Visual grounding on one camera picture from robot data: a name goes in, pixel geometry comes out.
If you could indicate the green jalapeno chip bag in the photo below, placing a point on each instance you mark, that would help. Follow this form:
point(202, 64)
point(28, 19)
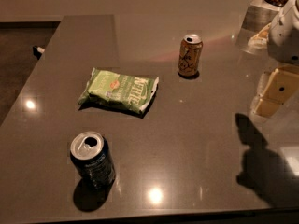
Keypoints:
point(118, 91)

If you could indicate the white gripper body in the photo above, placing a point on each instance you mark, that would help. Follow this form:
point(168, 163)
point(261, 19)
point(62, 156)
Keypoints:
point(286, 34)

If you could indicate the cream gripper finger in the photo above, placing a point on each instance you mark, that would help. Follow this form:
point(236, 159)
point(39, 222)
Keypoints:
point(260, 40)
point(275, 89)

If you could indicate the small black white object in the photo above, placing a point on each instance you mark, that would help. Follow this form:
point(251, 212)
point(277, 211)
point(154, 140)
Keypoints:
point(38, 51)

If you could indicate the metal dispenser base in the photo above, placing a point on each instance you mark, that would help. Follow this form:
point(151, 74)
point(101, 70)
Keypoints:
point(259, 13)

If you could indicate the orange soda can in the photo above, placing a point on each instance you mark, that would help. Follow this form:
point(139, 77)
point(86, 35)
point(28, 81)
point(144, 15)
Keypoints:
point(189, 55)

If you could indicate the dark blue soda can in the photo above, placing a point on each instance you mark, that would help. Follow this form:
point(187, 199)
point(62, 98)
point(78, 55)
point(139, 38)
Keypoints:
point(89, 152)

